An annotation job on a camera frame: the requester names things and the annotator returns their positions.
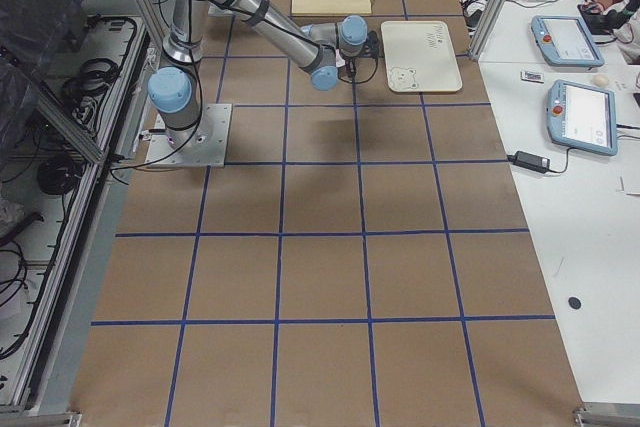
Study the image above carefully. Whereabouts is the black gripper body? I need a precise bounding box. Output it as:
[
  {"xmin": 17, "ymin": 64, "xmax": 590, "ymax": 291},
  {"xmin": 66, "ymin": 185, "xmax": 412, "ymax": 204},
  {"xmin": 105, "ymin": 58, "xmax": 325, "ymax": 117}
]
[{"xmin": 338, "ymin": 49, "xmax": 360, "ymax": 80}]

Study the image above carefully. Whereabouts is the cream bear tray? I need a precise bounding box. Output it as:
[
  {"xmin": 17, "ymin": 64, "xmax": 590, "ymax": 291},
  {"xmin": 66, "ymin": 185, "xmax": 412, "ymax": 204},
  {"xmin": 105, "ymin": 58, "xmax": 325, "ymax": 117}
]
[{"xmin": 381, "ymin": 21, "xmax": 463, "ymax": 93}]

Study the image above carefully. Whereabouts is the small white label box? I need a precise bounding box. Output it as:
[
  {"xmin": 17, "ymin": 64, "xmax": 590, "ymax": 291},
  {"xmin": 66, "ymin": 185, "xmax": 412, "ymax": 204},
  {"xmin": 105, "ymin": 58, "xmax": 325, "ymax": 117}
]
[{"xmin": 521, "ymin": 70, "xmax": 545, "ymax": 84}]

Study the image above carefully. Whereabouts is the black power adapter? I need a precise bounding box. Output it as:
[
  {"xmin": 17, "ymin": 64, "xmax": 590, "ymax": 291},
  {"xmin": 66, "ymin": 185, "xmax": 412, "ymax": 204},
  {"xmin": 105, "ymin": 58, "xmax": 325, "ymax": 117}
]
[{"xmin": 507, "ymin": 151, "xmax": 550, "ymax": 174}]

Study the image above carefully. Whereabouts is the far blue teach pendant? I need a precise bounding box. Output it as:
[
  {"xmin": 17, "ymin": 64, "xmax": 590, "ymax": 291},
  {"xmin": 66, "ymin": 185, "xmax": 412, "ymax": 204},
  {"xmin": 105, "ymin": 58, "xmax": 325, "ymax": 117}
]
[{"xmin": 530, "ymin": 15, "xmax": 605, "ymax": 68}]

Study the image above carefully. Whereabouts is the blue teach pendant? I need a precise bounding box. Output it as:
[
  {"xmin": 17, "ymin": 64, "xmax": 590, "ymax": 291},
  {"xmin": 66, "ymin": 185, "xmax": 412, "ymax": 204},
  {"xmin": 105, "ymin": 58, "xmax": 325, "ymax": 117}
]
[
  {"xmin": 530, "ymin": 15, "xmax": 605, "ymax": 68},
  {"xmin": 546, "ymin": 80, "xmax": 618, "ymax": 156}
]

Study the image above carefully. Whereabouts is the near blue teach pendant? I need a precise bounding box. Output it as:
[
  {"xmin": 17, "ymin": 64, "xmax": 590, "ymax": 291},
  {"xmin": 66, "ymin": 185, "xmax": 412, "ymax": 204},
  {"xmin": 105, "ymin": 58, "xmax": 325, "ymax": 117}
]
[{"xmin": 546, "ymin": 80, "xmax": 618, "ymax": 156}]

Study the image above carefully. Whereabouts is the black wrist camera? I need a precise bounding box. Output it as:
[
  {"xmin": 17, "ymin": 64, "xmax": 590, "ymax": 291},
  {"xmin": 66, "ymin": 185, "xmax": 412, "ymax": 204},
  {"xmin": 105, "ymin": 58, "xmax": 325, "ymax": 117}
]
[{"xmin": 360, "ymin": 30, "xmax": 381, "ymax": 60}]

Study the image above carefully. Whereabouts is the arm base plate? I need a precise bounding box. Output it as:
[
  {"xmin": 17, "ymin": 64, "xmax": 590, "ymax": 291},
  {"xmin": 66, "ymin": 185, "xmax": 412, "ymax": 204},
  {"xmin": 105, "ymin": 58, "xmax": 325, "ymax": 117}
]
[{"xmin": 145, "ymin": 103, "xmax": 232, "ymax": 169}]

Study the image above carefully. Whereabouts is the aluminium frame post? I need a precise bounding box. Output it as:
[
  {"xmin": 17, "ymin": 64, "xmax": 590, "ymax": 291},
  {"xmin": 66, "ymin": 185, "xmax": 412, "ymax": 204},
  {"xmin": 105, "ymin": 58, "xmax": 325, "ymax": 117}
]
[{"xmin": 467, "ymin": 0, "xmax": 531, "ymax": 62}]

